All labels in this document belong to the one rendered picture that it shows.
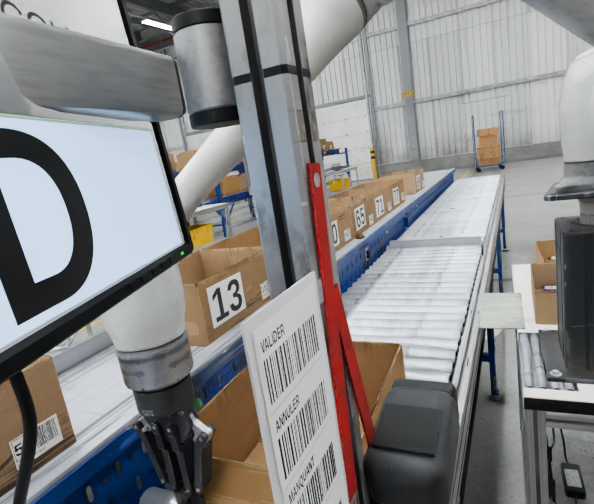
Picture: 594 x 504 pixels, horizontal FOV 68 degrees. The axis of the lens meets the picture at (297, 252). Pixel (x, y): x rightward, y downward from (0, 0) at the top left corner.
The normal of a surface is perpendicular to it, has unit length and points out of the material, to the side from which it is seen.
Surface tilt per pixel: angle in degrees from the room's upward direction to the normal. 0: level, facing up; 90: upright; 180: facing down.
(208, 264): 90
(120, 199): 86
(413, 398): 8
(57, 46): 90
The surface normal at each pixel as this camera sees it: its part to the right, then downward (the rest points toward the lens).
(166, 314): 0.76, 0.12
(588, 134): -0.80, 0.30
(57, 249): 0.97, -0.19
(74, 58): 0.93, -0.07
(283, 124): -0.43, 0.26
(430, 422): -0.21, -0.92
